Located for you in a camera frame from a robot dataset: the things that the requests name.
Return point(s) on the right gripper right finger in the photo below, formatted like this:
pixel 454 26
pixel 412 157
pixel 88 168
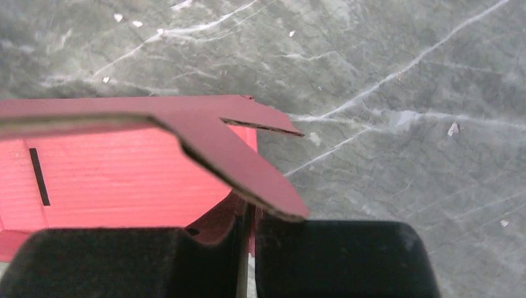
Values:
pixel 340 258

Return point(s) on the red cardboard paper box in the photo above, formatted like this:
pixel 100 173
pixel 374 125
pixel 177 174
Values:
pixel 134 162

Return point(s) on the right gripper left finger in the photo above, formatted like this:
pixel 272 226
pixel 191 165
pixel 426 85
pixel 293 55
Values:
pixel 204 259

